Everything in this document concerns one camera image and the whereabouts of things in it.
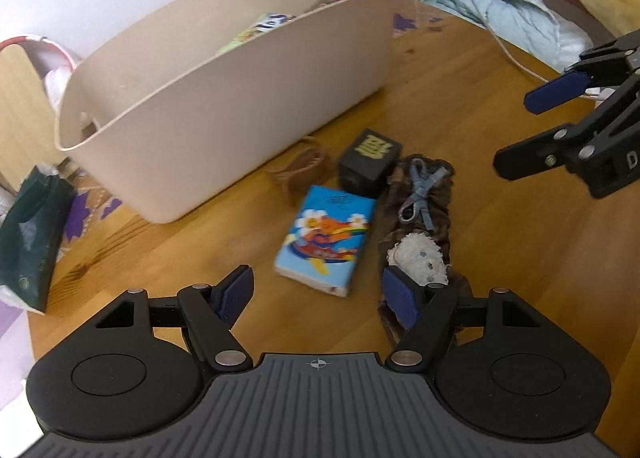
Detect blue cartoon tissue pack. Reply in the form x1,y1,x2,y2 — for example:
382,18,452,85
274,185,376,297

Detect black box gold character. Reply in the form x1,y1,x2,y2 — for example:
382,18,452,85
337,129,402,199

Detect light blue cloth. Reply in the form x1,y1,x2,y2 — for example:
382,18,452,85
423,0,593,72

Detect dark green bag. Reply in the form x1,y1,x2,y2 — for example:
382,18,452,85
1,166,76,314

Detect beige plastic storage bin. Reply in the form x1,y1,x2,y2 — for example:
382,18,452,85
55,0,396,224

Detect wooden headphone stand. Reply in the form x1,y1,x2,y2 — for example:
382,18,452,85
0,45,64,191

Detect red white headphones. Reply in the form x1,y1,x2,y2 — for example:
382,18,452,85
1,34,80,112

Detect white charging cable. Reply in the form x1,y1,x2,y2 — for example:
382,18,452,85
449,0,616,101

